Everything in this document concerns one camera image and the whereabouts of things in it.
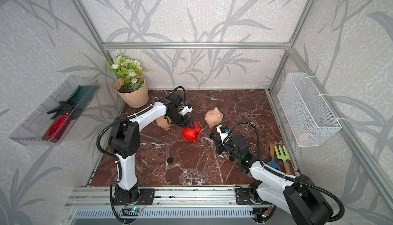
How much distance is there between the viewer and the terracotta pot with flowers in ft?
3.10

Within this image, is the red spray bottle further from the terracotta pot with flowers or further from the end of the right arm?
the end of the right arm

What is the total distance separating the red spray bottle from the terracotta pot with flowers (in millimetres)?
328

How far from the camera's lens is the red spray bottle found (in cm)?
56

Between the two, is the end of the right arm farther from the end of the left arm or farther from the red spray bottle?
the red spray bottle

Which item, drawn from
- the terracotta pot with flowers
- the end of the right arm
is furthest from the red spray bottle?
the end of the right arm

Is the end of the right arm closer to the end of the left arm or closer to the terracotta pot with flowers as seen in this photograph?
the end of the left arm
